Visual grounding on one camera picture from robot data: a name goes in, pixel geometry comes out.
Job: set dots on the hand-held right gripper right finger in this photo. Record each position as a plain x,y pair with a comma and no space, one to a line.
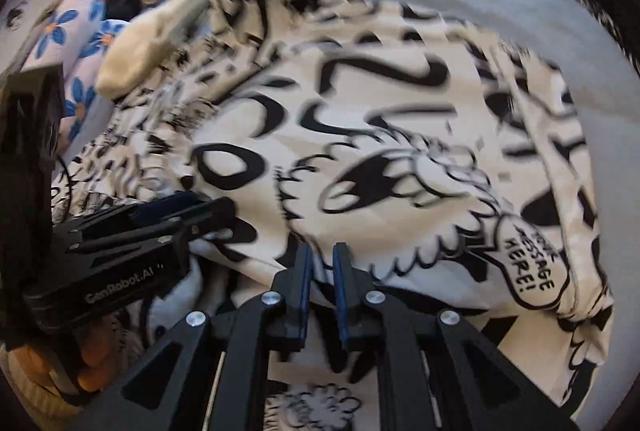
342,293

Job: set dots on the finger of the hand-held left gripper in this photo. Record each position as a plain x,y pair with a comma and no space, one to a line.
205,218
167,207

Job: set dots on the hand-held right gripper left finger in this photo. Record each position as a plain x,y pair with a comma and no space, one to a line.
303,283

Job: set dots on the black and white printed garment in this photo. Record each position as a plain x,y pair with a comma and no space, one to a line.
400,111

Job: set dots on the person's left hand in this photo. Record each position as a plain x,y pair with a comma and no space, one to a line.
97,363

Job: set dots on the cream fluffy garment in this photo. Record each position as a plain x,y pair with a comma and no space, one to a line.
150,36

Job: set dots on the white pillow with blue flowers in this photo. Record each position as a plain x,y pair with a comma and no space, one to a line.
70,36

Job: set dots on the black cloth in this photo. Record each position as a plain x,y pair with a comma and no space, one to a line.
124,0

